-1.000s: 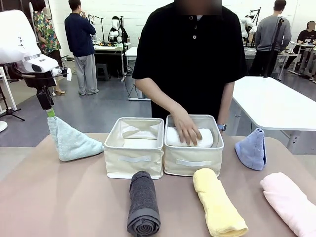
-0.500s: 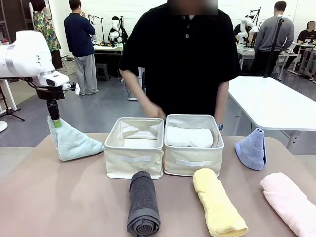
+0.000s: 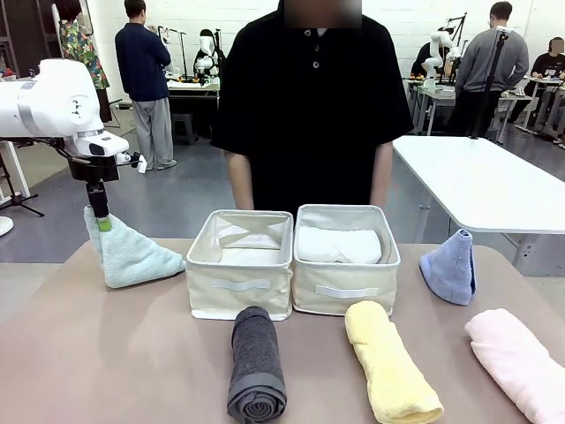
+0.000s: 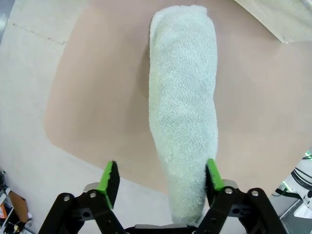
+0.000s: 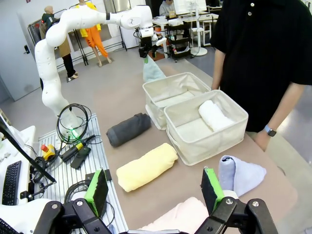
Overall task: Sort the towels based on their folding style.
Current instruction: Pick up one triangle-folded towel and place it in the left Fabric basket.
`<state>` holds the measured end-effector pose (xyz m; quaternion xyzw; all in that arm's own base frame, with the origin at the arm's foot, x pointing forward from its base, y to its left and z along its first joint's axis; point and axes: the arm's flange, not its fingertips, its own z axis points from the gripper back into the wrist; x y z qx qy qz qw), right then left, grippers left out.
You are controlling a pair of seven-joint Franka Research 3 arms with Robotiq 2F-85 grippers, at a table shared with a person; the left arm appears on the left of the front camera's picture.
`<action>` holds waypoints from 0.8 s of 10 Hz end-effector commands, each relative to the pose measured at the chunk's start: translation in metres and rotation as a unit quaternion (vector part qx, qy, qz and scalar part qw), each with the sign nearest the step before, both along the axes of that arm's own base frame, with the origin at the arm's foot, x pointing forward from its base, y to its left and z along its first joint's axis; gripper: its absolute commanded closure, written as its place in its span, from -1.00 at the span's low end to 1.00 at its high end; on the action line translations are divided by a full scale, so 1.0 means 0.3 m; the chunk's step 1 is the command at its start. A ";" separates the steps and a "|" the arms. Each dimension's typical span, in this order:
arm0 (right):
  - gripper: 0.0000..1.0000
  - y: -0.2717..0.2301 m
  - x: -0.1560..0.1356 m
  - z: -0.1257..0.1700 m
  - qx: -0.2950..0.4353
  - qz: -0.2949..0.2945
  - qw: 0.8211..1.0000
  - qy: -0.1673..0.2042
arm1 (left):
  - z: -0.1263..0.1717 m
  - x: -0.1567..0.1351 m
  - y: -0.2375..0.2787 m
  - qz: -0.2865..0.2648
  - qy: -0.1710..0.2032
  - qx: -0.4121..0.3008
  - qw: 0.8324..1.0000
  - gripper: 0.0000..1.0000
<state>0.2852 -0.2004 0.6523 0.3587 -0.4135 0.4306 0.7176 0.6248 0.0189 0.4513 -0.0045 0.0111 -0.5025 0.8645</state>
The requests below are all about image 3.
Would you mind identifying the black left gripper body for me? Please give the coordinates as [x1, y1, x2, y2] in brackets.
[68, 152, 121, 196]

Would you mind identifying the mint green cone towel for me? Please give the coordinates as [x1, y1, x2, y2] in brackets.
[83, 204, 187, 290]

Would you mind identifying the dark grey towel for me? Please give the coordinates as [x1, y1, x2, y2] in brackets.
[226, 305, 289, 420]

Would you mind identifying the yellow towel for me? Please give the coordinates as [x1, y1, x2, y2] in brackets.
[344, 300, 445, 424]

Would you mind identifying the blue cone towel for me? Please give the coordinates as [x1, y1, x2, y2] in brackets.
[418, 229, 478, 307]

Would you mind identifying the pink towel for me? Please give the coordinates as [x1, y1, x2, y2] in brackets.
[463, 308, 565, 424]

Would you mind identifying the person's right forearm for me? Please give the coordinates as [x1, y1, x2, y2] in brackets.
[226, 152, 257, 211]

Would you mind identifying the person's left forearm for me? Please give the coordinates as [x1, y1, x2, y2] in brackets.
[369, 140, 396, 207]

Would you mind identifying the black floor tripod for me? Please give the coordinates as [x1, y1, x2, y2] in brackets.
[0, 152, 46, 218]

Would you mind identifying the dark grey plastic stool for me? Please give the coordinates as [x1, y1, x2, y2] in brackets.
[170, 112, 200, 147]

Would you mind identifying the man in navy sweater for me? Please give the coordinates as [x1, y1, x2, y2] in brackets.
[114, 0, 178, 172]

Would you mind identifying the woman in floral dress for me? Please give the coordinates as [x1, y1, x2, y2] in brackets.
[51, 0, 112, 125]

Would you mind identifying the background work table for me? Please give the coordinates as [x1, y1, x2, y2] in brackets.
[166, 78, 222, 133]

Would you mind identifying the person in black polo shirt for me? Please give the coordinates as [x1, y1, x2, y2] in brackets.
[210, 0, 415, 212]

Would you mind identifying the white rolled towel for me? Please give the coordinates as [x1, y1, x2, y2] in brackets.
[297, 225, 383, 265]

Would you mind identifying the white side table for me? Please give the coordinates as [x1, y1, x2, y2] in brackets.
[391, 135, 565, 277]

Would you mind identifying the man in grey sweater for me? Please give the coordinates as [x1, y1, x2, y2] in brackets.
[448, 1, 531, 139]

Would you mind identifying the seated person in black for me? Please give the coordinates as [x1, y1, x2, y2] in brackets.
[507, 37, 565, 133]

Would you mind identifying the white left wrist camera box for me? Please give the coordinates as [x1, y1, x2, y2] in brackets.
[75, 131, 131, 159]

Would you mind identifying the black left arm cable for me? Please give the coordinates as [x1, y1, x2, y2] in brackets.
[0, 135, 76, 161]

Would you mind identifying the white table leg frame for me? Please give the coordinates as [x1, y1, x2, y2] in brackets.
[0, 140, 32, 200]

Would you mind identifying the cream fabric bin wavy handle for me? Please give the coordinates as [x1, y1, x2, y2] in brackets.
[185, 208, 295, 322]

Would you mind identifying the white background robot with black straps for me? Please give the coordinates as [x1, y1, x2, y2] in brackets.
[192, 27, 227, 86]

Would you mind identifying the cream fabric bin straight handle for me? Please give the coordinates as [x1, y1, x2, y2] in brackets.
[292, 203, 402, 317]

